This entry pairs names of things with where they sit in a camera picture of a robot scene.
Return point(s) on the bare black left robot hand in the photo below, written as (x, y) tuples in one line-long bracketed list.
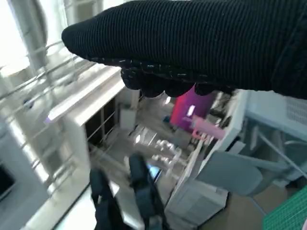
[(141, 206)]

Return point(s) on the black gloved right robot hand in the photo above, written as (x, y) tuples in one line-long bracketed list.
[(192, 43)]

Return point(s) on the dark laptop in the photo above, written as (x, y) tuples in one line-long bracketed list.
[(154, 172)]

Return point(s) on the white louvred air unit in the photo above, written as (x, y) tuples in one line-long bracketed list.
[(196, 203)]

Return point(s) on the purple lit monitor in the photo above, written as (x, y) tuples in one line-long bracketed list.
[(184, 107)]

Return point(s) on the small white-screen monitor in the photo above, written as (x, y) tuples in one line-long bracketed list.
[(127, 118)]

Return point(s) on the pink plastic bottle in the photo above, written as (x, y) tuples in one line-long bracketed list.
[(208, 130)]

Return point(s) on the grey office chair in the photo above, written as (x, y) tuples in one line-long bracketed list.
[(227, 172)]

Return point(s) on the white desk cabinet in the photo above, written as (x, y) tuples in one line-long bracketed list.
[(76, 129)]

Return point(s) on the white mesh-front air unit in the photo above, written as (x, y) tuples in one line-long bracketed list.
[(268, 112)]

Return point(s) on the black flat screen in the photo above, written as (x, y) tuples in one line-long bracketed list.
[(5, 182)]

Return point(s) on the green cutting mat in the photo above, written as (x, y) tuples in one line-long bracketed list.
[(287, 215)]

